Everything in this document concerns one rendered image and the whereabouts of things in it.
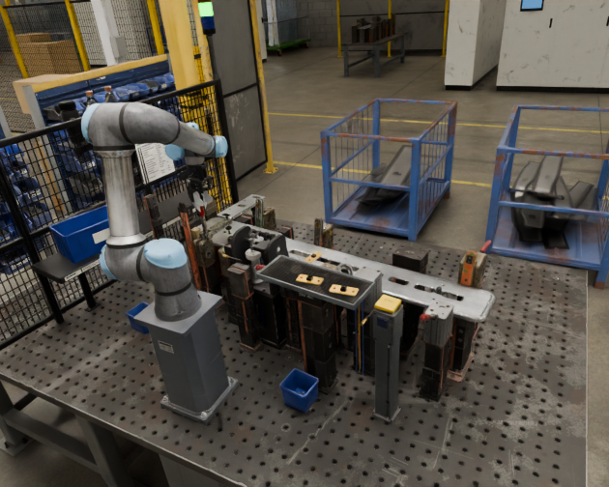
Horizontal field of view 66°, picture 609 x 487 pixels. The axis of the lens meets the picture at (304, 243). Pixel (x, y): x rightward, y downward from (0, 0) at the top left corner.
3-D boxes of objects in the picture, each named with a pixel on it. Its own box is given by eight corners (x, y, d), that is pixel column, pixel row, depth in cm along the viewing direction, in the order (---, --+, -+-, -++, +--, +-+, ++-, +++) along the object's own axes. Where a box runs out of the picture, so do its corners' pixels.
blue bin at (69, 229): (138, 236, 217) (131, 210, 211) (73, 264, 199) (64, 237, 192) (121, 226, 228) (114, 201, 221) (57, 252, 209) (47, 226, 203)
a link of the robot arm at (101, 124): (141, 288, 144) (120, 100, 129) (99, 285, 147) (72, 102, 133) (162, 275, 155) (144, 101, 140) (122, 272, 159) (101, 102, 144)
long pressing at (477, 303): (500, 291, 167) (501, 288, 167) (481, 327, 152) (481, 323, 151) (216, 216, 239) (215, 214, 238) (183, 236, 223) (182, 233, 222)
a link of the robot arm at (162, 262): (181, 294, 143) (171, 255, 136) (141, 291, 146) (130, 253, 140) (197, 272, 153) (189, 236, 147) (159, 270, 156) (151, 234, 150)
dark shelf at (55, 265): (216, 201, 254) (215, 195, 252) (61, 285, 190) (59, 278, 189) (187, 194, 265) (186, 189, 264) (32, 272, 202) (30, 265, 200)
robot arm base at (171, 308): (181, 326, 145) (174, 300, 140) (145, 315, 152) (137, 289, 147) (211, 299, 157) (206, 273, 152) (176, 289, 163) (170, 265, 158)
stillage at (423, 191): (374, 186, 509) (374, 97, 463) (449, 196, 474) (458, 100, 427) (325, 237, 419) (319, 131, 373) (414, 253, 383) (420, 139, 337)
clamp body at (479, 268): (482, 327, 195) (493, 251, 177) (471, 349, 185) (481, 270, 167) (456, 319, 201) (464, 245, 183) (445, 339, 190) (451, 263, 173)
